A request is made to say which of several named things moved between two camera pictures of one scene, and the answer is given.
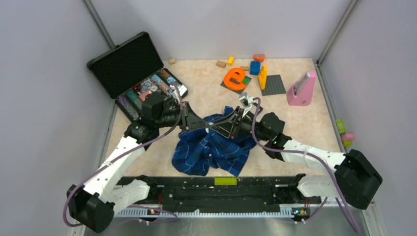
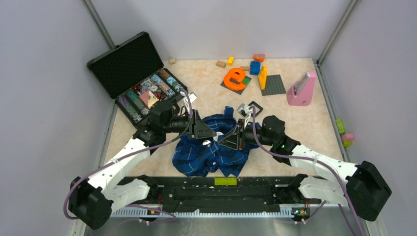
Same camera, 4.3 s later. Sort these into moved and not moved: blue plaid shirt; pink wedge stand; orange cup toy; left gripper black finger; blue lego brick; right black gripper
Moved: right black gripper; left gripper black finger
Not moved: pink wedge stand; blue lego brick; blue plaid shirt; orange cup toy
